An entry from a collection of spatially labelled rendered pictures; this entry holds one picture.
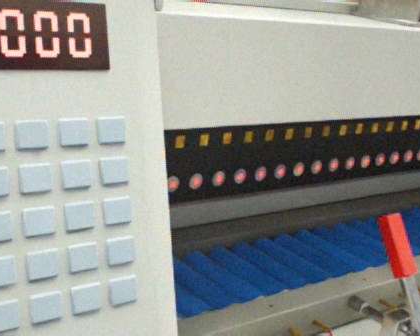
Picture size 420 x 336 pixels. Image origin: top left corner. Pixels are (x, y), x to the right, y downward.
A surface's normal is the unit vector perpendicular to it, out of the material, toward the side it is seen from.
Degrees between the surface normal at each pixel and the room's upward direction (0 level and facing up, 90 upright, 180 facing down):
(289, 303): 19
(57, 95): 90
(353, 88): 109
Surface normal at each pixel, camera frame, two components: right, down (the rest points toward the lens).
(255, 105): 0.59, 0.33
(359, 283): 0.13, -0.94
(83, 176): 0.60, 0.00
